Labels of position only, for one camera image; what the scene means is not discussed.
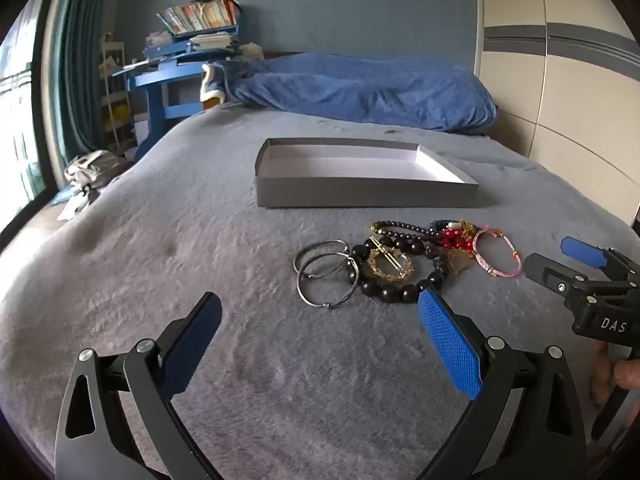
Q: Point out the white paper scrap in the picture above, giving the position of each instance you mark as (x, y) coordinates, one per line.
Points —
(72, 205)

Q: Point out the blue blanket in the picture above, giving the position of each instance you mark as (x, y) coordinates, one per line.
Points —
(375, 90)

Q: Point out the stack of papers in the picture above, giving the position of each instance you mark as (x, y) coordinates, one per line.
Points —
(210, 40)

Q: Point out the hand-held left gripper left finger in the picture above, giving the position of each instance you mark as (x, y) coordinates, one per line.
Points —
(192, 345)

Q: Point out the grey clothing pile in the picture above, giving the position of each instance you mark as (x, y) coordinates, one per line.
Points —
(92, 167)

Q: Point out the cream wardrobe with grey stripe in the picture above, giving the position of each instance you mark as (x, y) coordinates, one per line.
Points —
(575, 100)

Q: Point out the white shelf rack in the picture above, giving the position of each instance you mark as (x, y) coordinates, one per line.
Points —
(117, 110)

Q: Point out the grey fleece bed cover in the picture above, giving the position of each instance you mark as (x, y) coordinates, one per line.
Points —
(200, 240)

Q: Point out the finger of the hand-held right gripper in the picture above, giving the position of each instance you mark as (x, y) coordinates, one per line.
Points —
(550, 275)
(582, 252)

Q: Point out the white plush toy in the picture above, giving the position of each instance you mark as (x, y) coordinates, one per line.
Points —
(252, 51)

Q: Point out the window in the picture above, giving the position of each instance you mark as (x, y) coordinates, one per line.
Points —
(20, 125)

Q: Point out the person's right hand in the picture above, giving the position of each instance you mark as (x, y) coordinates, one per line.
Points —
(629, 374)

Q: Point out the blue desk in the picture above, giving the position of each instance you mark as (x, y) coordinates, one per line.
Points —
(155, 105)

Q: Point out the grey cardboard box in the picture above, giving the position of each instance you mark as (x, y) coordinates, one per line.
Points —
(350, 195)

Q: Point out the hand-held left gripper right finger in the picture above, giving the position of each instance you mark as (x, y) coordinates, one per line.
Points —
(450, 345)

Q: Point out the teal curtain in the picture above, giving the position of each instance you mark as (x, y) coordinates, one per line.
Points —
(75, 60)

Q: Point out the row of books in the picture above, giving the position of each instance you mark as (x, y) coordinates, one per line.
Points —
(200, 15)

